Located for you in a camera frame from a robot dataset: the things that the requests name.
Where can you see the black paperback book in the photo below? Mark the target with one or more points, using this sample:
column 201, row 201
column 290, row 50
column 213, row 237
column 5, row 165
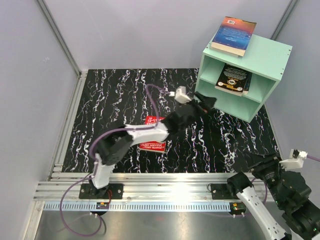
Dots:
column 231, row 80

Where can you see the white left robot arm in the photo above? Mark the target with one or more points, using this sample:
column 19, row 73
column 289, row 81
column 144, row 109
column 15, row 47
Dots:
column 110, row 148

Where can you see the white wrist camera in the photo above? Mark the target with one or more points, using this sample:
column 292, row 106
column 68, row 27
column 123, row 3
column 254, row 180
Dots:
column 295, row 161
column 180, row 95

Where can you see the aluminium frame post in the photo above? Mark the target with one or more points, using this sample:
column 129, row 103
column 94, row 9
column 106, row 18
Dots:
column 284, row 19
column 58, row 35

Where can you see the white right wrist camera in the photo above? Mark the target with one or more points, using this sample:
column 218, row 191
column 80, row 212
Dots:
column 295, row 161

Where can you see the red treehouse book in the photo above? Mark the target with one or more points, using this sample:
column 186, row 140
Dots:
column 152, row 146

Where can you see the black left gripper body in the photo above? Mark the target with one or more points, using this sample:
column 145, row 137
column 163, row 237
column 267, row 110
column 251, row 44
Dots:
column 198, row 110

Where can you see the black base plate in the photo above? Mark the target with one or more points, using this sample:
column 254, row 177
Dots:
column 221, row 191
column 113, row 191

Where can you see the left aluminium frame post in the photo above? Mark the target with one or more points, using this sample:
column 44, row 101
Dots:
column 58, row 35

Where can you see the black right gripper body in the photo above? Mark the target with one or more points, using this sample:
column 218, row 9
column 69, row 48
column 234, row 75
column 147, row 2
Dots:
column 270, row 171

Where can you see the blue orange sunset book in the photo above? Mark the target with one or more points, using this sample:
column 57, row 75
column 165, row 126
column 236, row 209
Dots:
column 233, row 35

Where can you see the dark blue paperback book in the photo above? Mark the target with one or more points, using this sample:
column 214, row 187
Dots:
column 247, row 82

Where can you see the right control board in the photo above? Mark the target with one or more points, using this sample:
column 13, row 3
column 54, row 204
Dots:
column 237, row 208

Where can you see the black marbled table mat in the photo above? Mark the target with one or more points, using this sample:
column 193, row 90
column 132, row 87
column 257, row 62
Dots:
column 217, row 143

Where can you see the aluminium mounting rail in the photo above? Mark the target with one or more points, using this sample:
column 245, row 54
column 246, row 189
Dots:
column 138, row 187

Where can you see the mint green wooden shelf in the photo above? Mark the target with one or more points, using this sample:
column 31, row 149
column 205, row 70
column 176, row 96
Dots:
column 266, row 59

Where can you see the control board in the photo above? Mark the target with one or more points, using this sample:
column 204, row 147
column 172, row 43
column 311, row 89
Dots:
column 102, row 205
column 237, row 208

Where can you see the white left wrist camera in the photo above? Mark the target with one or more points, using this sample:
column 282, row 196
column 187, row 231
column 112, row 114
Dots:
column 180, row 95

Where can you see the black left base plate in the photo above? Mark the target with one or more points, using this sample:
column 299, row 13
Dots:
column 113, row 191

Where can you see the white slotted cable duct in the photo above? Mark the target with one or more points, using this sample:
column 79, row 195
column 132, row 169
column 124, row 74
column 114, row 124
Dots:
column 140, row 206

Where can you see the left control board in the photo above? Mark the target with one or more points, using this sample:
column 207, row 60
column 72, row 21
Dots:
column 102, row 205

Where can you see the right aluminium frame post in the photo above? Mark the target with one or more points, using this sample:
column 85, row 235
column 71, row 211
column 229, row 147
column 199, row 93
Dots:
column 284, row 19

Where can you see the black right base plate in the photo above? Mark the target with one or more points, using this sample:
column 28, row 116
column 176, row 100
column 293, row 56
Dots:
column 221, row 191

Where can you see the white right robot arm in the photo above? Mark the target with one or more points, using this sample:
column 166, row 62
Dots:
column 290, row 193

